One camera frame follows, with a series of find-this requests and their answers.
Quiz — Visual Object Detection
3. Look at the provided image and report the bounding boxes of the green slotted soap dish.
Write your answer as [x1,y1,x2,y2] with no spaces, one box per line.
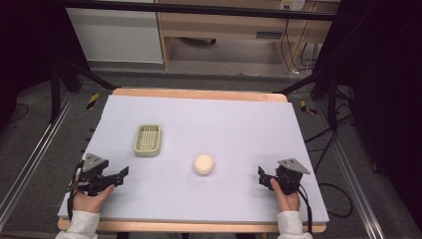
[133,123,163,158]

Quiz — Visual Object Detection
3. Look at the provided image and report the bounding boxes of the black floor cable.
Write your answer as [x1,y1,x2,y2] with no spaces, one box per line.
[304,85,355,219]

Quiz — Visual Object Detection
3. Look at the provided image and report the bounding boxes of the black curtain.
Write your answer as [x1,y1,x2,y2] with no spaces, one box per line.
[313,0,422,231]

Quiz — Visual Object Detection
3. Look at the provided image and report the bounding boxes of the round cream soap bar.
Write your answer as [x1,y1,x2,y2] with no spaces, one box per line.
[192,152,216,176]

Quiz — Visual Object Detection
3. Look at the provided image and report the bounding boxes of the person's right hand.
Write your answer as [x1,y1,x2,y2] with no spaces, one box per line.
[270,177,302,213]

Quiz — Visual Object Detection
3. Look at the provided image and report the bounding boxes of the pale lavender foam mat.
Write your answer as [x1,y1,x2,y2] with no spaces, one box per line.
[57,94,330,224]

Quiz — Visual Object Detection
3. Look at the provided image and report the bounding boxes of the white cabinet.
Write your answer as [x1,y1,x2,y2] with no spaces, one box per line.
[65,7,164,65]

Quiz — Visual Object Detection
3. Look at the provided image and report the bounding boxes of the black metal frame bar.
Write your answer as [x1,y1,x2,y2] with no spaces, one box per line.
[61,0,336,22]

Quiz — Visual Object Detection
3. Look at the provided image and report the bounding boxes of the light wooden desk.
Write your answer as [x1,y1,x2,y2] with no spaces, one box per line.
[154,0,336,74]

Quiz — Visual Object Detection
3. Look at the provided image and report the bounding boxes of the person's left hand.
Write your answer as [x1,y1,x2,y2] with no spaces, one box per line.
[72,172,116,214]

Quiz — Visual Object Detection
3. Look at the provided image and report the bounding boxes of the yellow black striped tape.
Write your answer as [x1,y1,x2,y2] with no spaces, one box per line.
[300,100,318,117]
[86,92,101,111]

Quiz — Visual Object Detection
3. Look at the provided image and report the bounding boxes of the black metal stand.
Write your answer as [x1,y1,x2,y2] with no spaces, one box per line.
[49,59,118,124]
[273,70,340,131]

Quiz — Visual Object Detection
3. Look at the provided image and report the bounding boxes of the right hand-held gripper black cable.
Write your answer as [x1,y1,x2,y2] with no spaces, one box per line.
[298,184,315,234]

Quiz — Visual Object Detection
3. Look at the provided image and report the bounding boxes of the aluminium floor rail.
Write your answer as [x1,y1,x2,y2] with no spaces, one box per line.
[316,99,386,239]
[0,92,77,231]

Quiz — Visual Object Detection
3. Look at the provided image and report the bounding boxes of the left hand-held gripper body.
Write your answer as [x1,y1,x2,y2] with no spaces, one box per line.
[68,152,112,197]

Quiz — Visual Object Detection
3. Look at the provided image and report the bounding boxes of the wooden table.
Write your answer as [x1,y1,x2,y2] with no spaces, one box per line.
[57,87,328,234]

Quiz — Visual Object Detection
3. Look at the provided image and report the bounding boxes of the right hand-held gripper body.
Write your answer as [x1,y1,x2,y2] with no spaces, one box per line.
[274,157,312,196]

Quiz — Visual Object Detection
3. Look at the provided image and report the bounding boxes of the white power strip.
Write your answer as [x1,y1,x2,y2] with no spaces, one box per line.
[278,0,307,12]

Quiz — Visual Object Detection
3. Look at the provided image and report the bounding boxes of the left hand-held gripper black cable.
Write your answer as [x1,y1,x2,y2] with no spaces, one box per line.
[66,160,85,222]

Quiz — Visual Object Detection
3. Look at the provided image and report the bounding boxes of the hand-held gripper black cable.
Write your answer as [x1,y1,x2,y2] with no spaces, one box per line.
[66,160,85,222]
[298,184,315,234]

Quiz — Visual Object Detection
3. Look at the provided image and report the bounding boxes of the cables under desk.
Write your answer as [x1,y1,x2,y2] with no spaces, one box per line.
[279,18,320,74]

